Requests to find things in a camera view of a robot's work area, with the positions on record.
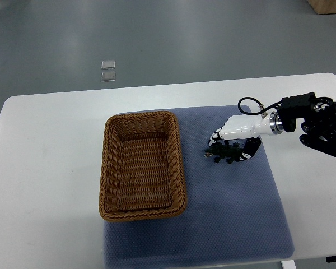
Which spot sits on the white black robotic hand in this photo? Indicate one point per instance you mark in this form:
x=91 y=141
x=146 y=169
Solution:
x=246 y=129

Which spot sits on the dark green toy crocodile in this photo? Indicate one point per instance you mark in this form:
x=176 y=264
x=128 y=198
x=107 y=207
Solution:
x=228 y=152

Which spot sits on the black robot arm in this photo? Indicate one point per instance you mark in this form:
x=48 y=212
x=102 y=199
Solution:
x=319 y=120

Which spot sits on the brown wicker basket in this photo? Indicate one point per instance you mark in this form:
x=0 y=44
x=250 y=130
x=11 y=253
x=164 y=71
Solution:
x=142 y=172

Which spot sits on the blue grey table mat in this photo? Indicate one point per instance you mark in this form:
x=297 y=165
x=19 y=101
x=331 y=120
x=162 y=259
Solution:
x=234 y=212

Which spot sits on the brown wooden box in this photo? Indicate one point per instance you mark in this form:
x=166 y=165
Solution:
x=323 y=7

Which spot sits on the white table leg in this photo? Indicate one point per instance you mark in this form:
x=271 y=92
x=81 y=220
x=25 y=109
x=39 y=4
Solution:
x=288 y=264

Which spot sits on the upper floor socket plate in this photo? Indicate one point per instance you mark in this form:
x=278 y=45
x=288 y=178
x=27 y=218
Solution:
x=108 y=64

